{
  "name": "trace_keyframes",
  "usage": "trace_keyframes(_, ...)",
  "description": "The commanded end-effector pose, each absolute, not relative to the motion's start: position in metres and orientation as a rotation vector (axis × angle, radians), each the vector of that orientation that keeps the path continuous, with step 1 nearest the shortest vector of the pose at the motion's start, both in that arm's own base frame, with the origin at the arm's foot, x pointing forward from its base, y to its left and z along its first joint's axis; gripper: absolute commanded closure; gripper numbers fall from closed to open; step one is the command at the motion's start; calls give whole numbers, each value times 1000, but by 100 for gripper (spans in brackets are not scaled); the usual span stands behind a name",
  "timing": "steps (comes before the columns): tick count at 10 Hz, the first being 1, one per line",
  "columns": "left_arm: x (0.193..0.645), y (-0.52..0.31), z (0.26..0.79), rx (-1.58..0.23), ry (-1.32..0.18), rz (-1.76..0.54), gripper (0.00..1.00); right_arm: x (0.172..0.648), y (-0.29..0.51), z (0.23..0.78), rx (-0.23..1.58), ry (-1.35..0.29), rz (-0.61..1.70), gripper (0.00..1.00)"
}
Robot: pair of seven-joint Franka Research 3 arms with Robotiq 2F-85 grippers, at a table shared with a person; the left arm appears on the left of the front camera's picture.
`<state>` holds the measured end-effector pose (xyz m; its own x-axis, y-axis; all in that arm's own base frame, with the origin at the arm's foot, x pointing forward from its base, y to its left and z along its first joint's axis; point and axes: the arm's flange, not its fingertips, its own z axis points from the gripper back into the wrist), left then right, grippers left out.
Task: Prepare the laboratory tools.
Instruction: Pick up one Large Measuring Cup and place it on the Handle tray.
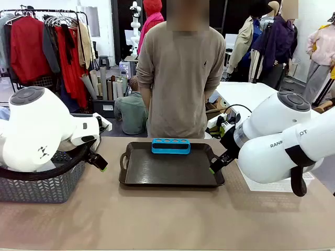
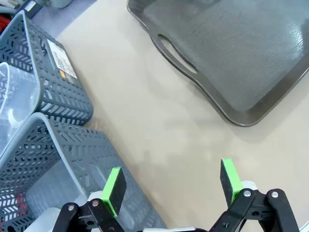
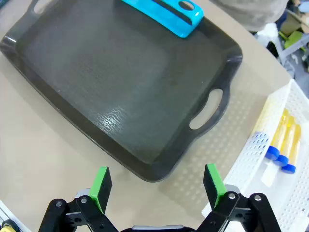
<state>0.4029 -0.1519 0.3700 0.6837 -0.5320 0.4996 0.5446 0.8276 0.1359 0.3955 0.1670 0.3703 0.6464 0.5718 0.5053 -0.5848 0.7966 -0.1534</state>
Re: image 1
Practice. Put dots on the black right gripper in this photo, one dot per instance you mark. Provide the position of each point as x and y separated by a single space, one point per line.
229 145

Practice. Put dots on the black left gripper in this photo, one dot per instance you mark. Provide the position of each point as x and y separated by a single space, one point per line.
94 155

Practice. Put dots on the person's right forearm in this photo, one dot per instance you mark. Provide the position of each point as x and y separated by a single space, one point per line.
142 89

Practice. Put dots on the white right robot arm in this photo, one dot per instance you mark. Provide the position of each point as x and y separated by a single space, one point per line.
274 146

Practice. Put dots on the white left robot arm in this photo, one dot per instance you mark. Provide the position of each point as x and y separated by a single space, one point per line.
39 125

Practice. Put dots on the person's left forearm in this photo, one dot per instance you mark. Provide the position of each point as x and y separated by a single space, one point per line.
212 86

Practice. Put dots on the dark brown serving tray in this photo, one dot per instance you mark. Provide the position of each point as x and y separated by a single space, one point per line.
170 170

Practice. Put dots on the blue tube rack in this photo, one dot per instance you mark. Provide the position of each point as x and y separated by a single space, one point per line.
170 150

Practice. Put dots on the white plastic basket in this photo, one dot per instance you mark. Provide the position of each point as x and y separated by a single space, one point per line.
269 187

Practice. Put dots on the black storage box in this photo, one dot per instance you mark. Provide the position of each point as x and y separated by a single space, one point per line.
99 111

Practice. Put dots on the cardboard box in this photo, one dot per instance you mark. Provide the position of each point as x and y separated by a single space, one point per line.
217 104

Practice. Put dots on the seated person green shirt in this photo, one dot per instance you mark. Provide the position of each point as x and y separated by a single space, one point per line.
131 112

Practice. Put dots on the white table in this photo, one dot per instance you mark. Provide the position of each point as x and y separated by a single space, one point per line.
243 91

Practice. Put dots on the white paper roll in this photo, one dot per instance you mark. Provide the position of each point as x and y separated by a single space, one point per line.
89 86

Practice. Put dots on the grey paper roll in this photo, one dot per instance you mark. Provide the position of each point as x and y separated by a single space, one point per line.
103 83

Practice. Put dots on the red dress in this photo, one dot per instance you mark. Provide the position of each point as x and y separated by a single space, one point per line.
73 78

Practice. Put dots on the person in beige sweater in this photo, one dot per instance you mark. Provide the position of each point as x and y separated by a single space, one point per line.
178 78

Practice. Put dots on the white device purple light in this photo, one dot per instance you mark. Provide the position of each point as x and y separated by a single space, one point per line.
125 69

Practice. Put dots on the grey stool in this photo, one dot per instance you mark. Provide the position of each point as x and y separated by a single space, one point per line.
104 61

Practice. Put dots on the beige garment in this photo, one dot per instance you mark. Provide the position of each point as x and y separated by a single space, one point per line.
85 44

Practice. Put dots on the black tripod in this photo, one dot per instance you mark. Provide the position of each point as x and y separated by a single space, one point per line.
324 91

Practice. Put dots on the dark grey garment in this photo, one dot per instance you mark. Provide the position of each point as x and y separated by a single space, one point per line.
49 52

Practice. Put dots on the beige coat mannequin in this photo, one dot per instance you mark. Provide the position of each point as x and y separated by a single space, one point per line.
244 39

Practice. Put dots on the black scarf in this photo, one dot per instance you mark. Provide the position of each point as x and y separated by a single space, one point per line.
68 44

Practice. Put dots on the purple jacket mannequin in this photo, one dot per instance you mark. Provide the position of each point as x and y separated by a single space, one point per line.
277 44

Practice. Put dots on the red jacket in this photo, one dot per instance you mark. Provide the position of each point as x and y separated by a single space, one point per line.
28 52

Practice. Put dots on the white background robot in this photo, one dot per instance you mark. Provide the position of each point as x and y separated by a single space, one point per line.
135 23

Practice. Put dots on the pink sweater mannequin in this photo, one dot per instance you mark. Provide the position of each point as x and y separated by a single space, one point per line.
322 47

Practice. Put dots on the light grey shirt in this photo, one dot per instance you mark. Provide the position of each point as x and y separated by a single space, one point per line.
4 47

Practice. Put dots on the red hooded mannequin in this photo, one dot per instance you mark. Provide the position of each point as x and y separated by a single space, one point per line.
153 18

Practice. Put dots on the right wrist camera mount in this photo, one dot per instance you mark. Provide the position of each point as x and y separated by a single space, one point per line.
225 129

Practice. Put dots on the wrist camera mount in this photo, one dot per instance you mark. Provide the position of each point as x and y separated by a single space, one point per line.
104 124
225 129

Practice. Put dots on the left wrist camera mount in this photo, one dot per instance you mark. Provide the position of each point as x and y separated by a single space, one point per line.
104 124

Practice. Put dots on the wall mirror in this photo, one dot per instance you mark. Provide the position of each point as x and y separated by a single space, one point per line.
93 21

